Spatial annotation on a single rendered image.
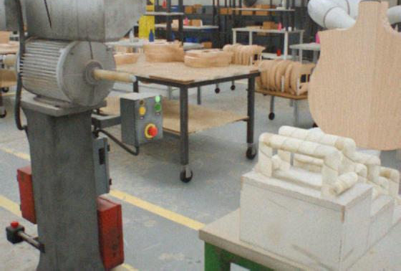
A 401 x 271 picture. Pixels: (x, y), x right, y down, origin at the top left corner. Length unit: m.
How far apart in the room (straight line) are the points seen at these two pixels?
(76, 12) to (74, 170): 0.72
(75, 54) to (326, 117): 0.91
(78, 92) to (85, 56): 0.13
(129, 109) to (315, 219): 1.12
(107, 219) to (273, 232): 1.18
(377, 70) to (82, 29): 0.90
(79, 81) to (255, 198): 0.89
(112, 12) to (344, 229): 0.92
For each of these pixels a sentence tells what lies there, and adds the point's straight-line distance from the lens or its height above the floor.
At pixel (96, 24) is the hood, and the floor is 1.44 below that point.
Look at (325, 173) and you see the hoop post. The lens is 1.04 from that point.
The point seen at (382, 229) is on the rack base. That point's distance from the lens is 1.29.
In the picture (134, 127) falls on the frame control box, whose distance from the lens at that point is 1.99.
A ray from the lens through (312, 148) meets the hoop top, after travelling 1.04.
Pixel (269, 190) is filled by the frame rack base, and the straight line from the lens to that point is 1.12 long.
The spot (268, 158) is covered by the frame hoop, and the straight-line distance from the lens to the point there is 1.12.
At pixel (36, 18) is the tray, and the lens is 1.98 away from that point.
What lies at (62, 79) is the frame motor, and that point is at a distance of 1.77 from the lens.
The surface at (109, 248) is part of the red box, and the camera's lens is 2.27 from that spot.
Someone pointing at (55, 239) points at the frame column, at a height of 0.54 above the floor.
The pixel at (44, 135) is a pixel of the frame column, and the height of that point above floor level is 0.99.
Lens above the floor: 1.51
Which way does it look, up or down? 14 degrees down
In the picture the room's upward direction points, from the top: straight up
